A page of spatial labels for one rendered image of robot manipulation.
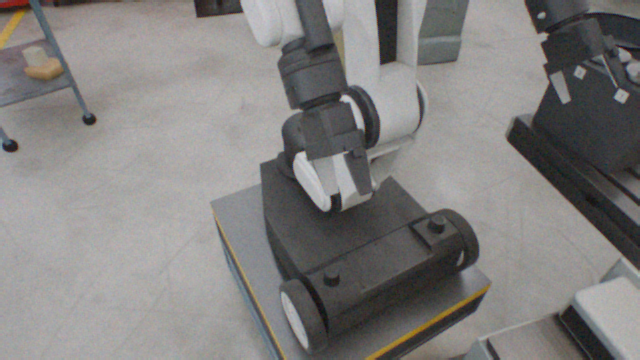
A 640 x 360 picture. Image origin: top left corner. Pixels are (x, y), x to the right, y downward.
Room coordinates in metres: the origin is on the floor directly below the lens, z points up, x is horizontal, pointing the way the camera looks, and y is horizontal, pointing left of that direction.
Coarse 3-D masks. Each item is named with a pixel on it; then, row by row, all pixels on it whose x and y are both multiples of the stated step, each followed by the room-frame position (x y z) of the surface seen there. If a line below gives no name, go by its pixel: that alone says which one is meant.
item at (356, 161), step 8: (352, 152) 0.39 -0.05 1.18; (360, 152) 0.39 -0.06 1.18; (344, 160) 0.39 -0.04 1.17; (352, 160) 0.39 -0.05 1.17; (360, 160) 0.39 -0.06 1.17; (352, 168) 0.38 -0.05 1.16; (360, 168) 0.39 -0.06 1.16; (368, 168) 0.39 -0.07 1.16; (352, 176) 0.38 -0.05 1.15; (360, 176) 0.38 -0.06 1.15; (368, 176) 0.38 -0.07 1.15; (360, 184) 0.37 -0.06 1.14; (368, 184) 0.37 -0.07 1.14; (360, 192) 0.36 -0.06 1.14; (368, 192) 0.37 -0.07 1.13
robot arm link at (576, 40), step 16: (560, 0) 0.69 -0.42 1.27; (576, 0) 0.69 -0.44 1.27; (544, 16) 0.69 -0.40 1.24; (560, 16) 0.68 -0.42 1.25; (576, 16) 0.68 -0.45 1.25; (544, 32) 0.71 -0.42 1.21; (560, 32) 0.67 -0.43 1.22; (576, 32) 0.66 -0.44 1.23; (592, 32) 0.65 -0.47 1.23; (544, 48) 0.70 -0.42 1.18; (560, 48) 0.67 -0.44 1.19; (576, 48) 0.65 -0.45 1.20; (592, 48) 0.63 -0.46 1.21; (608, 48) 0.62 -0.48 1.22; (544, 64) 0.68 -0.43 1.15; (560, 64) 0.66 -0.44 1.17
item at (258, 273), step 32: (256, 192) 1.09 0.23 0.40; (224, 224) 0.92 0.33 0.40; (256, 224) 0.92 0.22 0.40; (256, 256) 0.79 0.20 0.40; (256, 288) 0.66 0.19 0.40; (448, 288) 0.66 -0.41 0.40; (480, 288) 0.66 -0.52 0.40; (256, 320) 0.74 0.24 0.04; (288, 320) 0.56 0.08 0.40; (384, 320) 0.56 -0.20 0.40; (416, 320) 0.56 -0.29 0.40; (448, 320) 0.62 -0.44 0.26; (288, 352) 0.46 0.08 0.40; (320, 352) 0.46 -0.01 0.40; (352, 352) 0.46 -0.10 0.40; (384, 352) 0.48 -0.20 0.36
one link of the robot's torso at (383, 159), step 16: (416, 80) 0.78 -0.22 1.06; (384, 144) 0.73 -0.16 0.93; (400, 144) 0.73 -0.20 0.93; (336, 160) 0.80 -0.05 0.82; (368, 160) 0.68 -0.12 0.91; (384, 160) 0.77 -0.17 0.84; (400, 160) 0.75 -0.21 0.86; (336, 176) 0.79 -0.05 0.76; (384, 176) 0.76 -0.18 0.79; (352, 192) 0.73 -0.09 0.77; (336, 208) 0.76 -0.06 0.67
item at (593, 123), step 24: (576, 72) 0.77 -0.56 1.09; (600, 72) 0.73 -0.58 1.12; (624, 72) 0.71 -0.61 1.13; (552, 96) 0.79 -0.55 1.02; (576, 96) 0.75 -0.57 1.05; (600, 96) 0.70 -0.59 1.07; (624, 96) 0.66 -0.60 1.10; (552, 120) 0.77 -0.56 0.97; (576, 120) 0.72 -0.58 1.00; (600, 120) 0.68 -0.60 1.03; (624, 120) 0.64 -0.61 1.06; (576, 144) 0.70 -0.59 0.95; (600, 144) 0.66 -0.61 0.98; (624, 144) 0.62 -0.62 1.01; (600, 168) 0.63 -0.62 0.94; (624, 168) 0.63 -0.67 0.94
